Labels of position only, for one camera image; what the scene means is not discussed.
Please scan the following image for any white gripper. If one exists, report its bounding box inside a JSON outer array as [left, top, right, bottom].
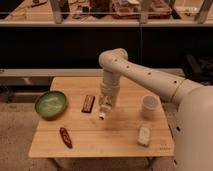
[[100, 75, 120, 96]]

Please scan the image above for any background shelf rail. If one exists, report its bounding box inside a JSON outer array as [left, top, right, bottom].
[[0, 68, 185, 79]]

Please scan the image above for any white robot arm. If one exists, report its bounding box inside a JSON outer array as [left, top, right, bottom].
[[99, 48, 213, 171]]

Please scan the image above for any white paper cup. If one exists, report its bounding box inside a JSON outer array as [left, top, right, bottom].
[[142, 95, 159, 118]]

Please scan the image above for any clear plastic bottle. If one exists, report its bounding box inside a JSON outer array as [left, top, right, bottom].
[[99, 95, 116, 120]]

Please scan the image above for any green bowl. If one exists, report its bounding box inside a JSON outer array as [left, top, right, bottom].
[[35, 91, 67, 120]]

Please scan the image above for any brown snack bar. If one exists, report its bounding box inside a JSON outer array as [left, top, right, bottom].
[[82, 95, 95, 113]]

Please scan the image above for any wooden table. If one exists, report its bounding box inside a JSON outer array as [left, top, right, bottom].
[[29, 77, 174, 159]]

